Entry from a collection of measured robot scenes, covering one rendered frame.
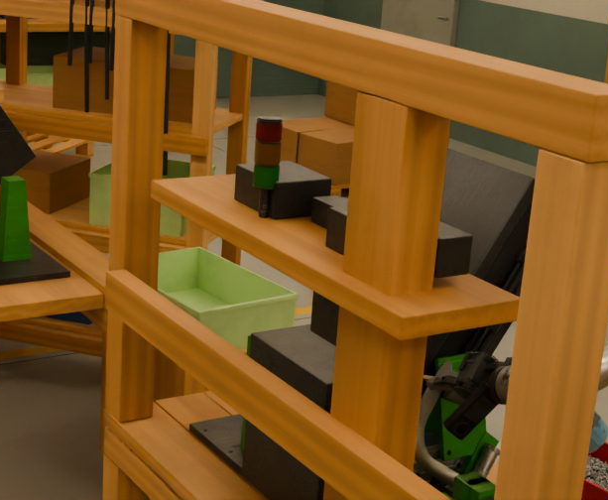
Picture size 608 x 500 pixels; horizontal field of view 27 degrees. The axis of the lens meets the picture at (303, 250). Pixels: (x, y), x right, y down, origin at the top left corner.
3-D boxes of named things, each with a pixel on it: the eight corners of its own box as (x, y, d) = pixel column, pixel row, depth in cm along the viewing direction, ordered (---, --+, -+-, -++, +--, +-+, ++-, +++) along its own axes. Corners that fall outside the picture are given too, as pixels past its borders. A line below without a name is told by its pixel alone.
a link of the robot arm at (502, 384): (529, 415, 227) (500, 391, 223) (512, 414, 230) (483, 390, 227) (545, 379, 229) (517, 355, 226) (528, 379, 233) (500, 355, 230)
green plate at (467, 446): (462, 444, 264) (456, 347, 262) (487, 451, 257) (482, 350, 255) (419, 455, 258) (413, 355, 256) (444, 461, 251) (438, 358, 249)
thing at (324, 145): (375, 166, 991) (383, 72, 969) (448, 188, 934) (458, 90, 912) (257, 181, 914) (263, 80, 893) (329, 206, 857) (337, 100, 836)
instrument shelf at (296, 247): (251, 189, 278) (252, 172, 277) (521, 320, 206) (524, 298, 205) (150, 197, 265) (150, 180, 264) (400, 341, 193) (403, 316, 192)
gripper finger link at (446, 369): (436, 363, 248) (471, 367, 241) (425, 389, 246) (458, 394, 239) (427, 355, 247) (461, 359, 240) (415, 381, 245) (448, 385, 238)
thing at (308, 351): (310, 460, 285) (321, 321, 275) (388, 521, 261) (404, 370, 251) (241, 475, 275) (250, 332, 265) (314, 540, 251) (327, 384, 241)
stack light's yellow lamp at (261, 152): (271, 160, 242) (273, 137, 241) (285, 166, 238) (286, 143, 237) (249, 162, 240) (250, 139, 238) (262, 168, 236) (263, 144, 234)
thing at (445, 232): (416, 249, 221) (420, 211, 219) (469, 274, 209) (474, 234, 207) (383, 253, 217) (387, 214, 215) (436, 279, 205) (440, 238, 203)
